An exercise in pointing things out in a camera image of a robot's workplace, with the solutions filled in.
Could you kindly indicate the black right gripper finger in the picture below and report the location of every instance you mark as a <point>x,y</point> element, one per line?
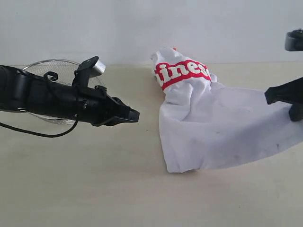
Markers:
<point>291,92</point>
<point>296,112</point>

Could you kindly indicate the white t-shirt red logo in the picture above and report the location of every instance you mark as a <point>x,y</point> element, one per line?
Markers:
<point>204,124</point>

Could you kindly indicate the metal wire mesh basket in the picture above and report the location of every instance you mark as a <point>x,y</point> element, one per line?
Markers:
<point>65,70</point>

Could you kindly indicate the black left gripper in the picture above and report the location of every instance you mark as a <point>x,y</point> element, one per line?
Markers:
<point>95,106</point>

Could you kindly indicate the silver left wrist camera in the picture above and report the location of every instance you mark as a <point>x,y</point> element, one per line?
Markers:
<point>88,69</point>

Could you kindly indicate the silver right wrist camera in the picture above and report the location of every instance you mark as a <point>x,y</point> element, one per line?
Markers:
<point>294,41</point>

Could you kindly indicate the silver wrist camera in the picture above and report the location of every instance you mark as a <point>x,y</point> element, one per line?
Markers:
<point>88,69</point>
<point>294,41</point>

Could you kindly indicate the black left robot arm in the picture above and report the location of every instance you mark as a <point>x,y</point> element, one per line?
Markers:
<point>23,91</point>

